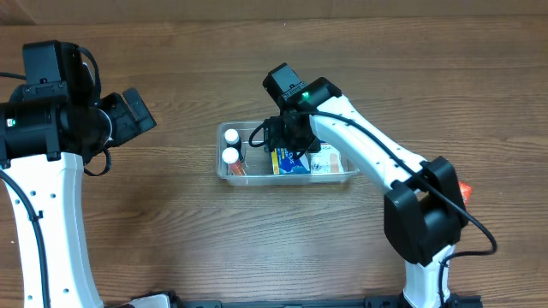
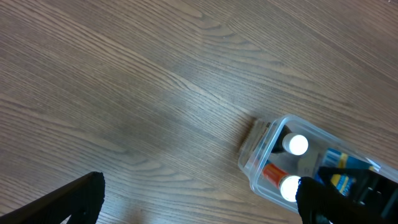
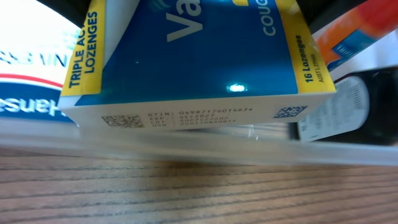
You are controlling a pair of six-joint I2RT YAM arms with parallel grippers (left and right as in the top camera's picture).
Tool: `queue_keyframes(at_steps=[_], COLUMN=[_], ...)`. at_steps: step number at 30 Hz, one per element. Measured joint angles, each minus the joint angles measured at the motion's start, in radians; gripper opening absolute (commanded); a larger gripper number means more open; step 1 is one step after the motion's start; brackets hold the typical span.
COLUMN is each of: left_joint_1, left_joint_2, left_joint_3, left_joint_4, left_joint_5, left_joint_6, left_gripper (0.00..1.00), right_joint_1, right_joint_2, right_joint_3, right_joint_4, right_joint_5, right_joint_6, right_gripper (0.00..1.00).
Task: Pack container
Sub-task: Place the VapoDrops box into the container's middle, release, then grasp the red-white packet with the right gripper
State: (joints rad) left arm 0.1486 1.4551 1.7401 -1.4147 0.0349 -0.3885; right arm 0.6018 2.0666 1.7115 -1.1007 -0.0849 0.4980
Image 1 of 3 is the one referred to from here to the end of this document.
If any white Hansaplast plaster box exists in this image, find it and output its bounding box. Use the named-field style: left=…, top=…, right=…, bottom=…
left=310, top=143, right=344, bottom=174

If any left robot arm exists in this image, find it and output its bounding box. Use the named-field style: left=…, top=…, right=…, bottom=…
left=1, top=40, right=156, bottom=307

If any blue VapoDrops box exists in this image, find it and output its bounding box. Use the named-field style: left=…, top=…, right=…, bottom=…
left=271, top=148, right=311, bottom=175

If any orange Redoxon tube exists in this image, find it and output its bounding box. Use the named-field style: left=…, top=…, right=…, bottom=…
left=221, top=147, right=246, bottom=175

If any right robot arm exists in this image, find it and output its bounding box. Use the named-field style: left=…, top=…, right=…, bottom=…
left=262, top=63, right=468, bottom=307

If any red medicine box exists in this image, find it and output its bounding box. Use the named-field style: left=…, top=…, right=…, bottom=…
left=458, top=181, right=473, bottom=205

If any clear plastic container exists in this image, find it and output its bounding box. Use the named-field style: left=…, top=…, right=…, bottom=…
left=216, top=121, right=359, bottom=186

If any dark bottle white cap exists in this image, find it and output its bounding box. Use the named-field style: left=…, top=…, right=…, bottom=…
left=223, top=128, right=243, bottom=161

